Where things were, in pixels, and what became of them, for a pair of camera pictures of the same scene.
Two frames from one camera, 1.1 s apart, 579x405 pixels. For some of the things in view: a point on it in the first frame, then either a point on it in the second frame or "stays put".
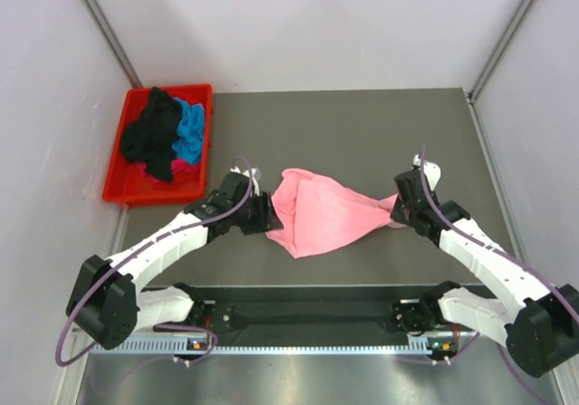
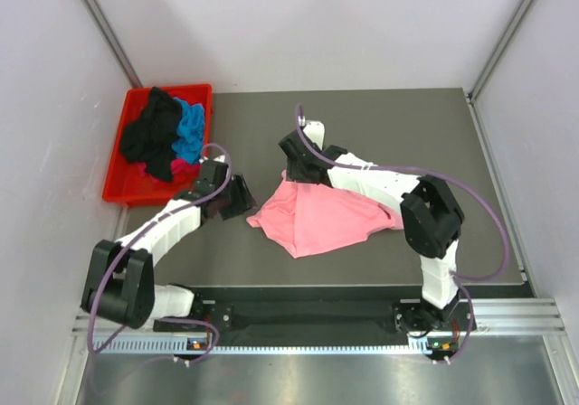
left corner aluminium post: (105, 26) stays put
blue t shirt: (189, 145) stays put
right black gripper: (397, 214) → (293, 173)
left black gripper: (272, 221) → (244, 201)
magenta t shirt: (181, 169) stays put
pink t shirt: (318, 214) stays put
